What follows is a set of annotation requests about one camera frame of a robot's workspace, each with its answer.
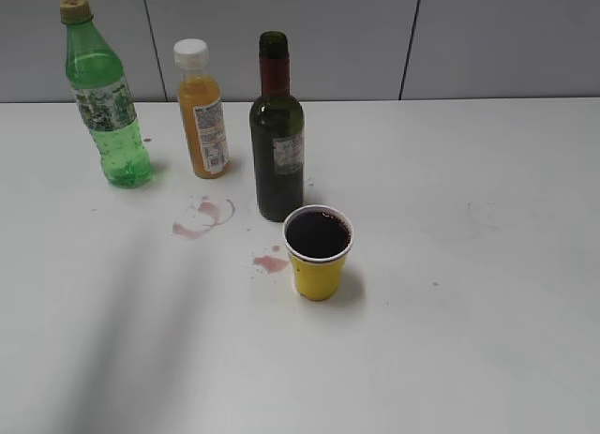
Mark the orange juice bottle white cap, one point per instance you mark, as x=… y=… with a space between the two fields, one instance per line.
x=199 y=99

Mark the yellow paper cup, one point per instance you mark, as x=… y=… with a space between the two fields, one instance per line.
x=318 y=239

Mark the dark red wine bottle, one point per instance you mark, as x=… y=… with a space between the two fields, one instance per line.
x=277 y=122

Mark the green plastic soda bottle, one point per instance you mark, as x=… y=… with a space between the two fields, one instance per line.
x=98 y=82

